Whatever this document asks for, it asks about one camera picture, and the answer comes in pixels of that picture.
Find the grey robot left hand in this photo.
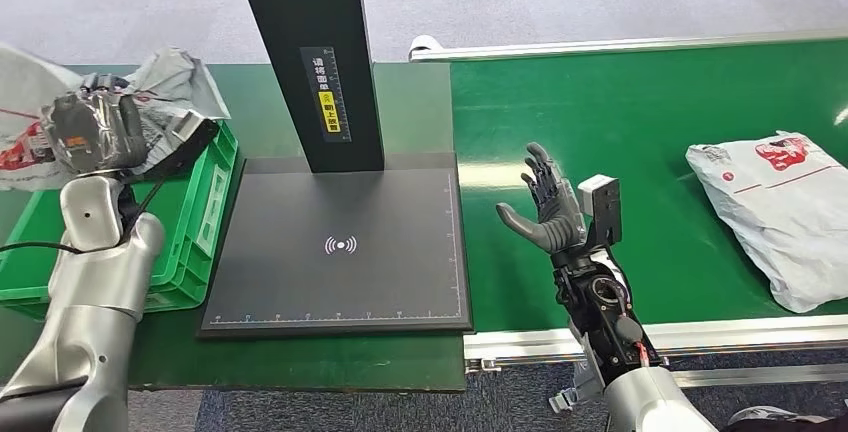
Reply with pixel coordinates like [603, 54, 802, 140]
[40, 73, 151, 176]

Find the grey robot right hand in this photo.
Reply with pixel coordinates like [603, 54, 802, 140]
[495, 142, 589, 256]

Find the grey red-print mailer package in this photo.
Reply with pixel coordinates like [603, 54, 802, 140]
[0, 44, 232, 192]
[685, 130, 848, 315]

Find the black weighing scale platform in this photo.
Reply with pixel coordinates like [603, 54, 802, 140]
[197, 153, 475, 340]

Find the green conveyor belt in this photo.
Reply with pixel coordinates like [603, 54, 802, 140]
[450, 39, 848, 335]

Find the green plastic crate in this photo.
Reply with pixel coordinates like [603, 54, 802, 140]
[0, 120, 240, 322]

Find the black scale column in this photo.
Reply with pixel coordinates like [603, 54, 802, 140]
[229, 0, 387, 175]

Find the black yellow column label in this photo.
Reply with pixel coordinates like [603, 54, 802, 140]
[299, 46, 352, 144]

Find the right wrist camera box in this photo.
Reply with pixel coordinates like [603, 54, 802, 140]
[577, 174, 624, 249]

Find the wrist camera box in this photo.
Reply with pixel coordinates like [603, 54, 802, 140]
[577, 174, 624, 249]
[160, 109, 221, 173]

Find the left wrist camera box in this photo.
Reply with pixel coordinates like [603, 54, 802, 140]
[160, 109, 221, 173]

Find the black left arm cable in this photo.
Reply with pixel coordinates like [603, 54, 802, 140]
[0, 162, 184, 257]

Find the metal conveyor bracket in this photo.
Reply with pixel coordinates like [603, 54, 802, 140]
[548, 348, 608, 416]

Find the aluminium conveyor frame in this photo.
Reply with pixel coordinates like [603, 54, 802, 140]
[408, 30, 848, 391]

